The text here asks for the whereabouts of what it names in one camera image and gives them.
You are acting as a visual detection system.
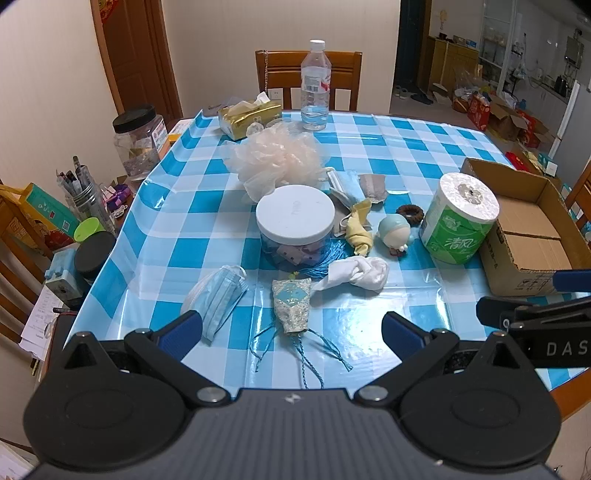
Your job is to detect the yellow cloth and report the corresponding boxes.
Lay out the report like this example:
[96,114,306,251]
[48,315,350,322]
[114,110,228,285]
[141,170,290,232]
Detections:
[344,200,375,257]

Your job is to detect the toilet paper roll green wrapper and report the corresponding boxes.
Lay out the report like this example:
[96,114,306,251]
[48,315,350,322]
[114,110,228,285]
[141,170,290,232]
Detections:
[420,172,501,265]

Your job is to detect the small clear plastic cup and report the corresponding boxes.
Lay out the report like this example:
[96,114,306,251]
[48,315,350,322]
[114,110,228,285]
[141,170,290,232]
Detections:
[246,117,284,138]

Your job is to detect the red carton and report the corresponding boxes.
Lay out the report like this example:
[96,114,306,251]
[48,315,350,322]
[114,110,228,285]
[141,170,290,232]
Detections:
[467,94,491,131]

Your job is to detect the wooden door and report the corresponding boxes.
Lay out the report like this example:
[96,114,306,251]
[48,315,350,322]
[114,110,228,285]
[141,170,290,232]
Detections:
[90,0,184,121]

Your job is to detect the dark jar with black lid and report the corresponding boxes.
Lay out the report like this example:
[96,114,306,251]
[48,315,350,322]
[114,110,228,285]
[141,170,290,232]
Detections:
[74,231,117,283]

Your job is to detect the yellow box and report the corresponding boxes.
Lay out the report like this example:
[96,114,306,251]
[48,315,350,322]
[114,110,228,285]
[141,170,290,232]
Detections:
[0,183,80,252]

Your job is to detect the brown hair scrunchie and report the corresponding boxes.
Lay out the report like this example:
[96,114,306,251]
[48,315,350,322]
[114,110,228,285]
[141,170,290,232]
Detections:
[396,205,425,227]

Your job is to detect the orange box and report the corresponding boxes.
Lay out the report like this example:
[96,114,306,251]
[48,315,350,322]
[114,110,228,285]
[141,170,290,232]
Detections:
[160,119,193,145]

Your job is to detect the clear jar with black lid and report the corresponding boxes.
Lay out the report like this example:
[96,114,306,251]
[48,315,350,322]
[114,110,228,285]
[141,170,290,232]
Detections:
[112,104,166,181]

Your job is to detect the wooden chair with slat back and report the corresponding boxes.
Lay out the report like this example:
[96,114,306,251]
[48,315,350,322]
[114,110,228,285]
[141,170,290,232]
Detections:
[255,48,363,112]

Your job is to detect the green lid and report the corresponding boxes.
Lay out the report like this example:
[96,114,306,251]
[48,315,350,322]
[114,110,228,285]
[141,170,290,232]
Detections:
[73,217,106,241]

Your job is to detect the open cardboard boxes on floor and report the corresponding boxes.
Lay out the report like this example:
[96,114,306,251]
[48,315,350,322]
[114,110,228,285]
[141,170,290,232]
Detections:
[488,94,560,149]

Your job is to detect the blue tassel cord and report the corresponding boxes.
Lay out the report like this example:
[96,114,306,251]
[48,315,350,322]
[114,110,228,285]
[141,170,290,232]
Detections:
[295,242,348,280]

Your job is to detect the blue white checkered tablecloth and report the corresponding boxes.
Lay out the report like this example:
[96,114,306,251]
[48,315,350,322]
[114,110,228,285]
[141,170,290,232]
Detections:
[73,108,591,394]

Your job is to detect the glass pen holder with pens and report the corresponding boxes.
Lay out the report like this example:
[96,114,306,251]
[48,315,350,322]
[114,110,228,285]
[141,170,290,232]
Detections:
[56,156,117,237]

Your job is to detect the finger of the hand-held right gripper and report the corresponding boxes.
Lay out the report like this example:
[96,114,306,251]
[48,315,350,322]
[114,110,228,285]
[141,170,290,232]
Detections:
[552,269,591,294]
[475,295,591,330]

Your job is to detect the cardboard box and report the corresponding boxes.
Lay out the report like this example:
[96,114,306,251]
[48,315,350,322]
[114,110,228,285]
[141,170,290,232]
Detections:
[460,157,591,297]

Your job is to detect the pale mesh bath loofah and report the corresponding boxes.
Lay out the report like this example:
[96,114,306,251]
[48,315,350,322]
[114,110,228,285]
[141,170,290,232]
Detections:
[223,126,327,204]

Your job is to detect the white sock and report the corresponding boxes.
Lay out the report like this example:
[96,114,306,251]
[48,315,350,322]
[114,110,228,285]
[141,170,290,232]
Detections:
[311,257,390,293]

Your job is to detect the patterned sachet with blue cords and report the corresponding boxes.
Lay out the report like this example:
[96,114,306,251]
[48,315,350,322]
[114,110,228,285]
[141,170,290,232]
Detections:
[250,274,354,389]

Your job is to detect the clear water bottle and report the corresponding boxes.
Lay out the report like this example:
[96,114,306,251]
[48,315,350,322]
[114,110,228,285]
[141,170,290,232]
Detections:
[300,40,332,132]

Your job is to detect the small doll with blue hat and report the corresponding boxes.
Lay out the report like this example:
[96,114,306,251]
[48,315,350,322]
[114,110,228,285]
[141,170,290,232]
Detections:
[378,214,414,257]

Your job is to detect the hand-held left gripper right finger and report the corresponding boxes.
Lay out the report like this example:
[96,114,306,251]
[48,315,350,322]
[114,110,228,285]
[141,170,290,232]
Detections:
[353,311,533,410]

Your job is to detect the pair of slippers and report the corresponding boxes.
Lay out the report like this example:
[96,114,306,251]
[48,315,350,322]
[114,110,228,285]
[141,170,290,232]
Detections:
[394,85,435,105]

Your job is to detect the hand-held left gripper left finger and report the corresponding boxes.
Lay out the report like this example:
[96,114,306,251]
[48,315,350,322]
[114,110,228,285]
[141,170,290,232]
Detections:
[59,310,232,410]

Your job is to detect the grey refrigerator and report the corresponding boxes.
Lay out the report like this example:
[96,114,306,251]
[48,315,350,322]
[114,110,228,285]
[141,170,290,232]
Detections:
[549,80,591,186]

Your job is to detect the blue pencil sharpener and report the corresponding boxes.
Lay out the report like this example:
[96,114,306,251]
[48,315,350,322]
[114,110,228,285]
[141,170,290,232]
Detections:
[44,251,86,302]

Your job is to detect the grey cloth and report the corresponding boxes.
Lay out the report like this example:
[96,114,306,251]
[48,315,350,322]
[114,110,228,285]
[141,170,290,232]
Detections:
[357,174,389,205]

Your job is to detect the gold tissue pack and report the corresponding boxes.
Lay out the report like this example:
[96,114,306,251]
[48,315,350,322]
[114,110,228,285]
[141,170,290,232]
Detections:
[217,92,283,141]

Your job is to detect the clear jar with white lid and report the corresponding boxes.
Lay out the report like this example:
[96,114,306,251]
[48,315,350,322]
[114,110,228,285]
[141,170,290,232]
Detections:
[256,184,336,278]

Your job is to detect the blue face mask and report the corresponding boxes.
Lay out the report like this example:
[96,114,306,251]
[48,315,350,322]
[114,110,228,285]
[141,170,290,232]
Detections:
[181,265,249,343]
[327,168,365,205]

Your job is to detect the wooden cabinet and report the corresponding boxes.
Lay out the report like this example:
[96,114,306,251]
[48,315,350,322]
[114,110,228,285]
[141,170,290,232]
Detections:
[417,34,479,100]

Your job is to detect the stack of papers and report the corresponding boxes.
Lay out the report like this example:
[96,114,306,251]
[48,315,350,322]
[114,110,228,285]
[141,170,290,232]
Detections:
[20,285,64,358]

